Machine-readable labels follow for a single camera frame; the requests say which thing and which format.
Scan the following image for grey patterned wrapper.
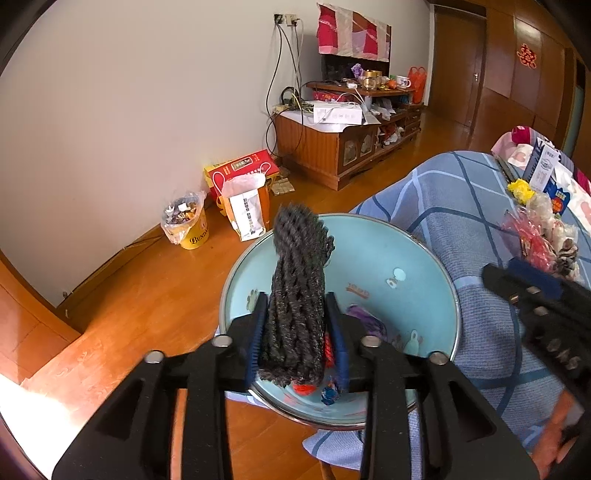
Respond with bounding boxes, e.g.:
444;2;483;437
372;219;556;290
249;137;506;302
555;237;579;281

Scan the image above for pink clear plastic bag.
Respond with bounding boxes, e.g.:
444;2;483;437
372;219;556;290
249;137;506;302
503;210;556;273

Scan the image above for black rope bundle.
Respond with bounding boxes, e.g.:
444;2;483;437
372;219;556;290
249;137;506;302
256;203;337;388

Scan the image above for yellow wrapper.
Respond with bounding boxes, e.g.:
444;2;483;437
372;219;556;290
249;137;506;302
507;179;536;206

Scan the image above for purple snack wrapper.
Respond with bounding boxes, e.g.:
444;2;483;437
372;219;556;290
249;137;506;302
346;304;388;341

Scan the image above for yellow bucket with trash bag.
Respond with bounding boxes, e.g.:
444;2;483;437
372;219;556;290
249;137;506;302
160;191;209;250

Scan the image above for light blue enamel basin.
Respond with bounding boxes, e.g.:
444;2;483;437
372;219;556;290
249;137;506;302
247;214;462;430

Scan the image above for blue plaid bed sheet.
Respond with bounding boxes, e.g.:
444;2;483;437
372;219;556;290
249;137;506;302
301;150;591;480

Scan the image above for white blue milk carton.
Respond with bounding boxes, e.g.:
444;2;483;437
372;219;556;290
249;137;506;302
522;139;560;192

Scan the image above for metal ruler strip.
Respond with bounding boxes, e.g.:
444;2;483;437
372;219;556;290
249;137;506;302
493;154;520;184

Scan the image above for white plastic bag on floor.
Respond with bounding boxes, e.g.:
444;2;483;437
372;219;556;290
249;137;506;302
221;172;266;242

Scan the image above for red cardboard box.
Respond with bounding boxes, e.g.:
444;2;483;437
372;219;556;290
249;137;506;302
204;150;280;216

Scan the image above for wooden tv cabinet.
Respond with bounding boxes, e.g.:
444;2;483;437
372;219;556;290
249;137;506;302
273;82;423;190

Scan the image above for wooden wardrobe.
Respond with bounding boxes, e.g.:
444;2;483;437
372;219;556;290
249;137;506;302
470;1;583;152

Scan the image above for white box on cabinet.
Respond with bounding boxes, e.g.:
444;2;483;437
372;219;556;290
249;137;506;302
311;101;365;125

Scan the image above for red double happiness decoration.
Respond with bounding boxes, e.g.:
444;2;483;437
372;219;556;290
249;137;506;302
516;43;537;70

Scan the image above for orange plastic bag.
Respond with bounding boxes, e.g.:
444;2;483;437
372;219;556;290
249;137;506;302
408;66;427;104

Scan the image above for wooden door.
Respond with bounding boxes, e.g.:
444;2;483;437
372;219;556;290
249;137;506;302
429;5;486;128

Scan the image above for white mug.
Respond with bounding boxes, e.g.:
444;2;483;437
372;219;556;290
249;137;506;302
396;75;412;89

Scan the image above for glass jar on shelf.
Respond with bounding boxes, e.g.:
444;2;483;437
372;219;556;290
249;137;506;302
360;70;383;91

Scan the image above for red pink patchwork cloth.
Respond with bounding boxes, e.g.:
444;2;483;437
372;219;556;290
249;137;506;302
317;3;392;62

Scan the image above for black hanging cables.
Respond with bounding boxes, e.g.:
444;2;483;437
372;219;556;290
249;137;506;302
263;20;309;158

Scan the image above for wall power socket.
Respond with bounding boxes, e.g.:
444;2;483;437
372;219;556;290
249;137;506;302
273;13;300;27

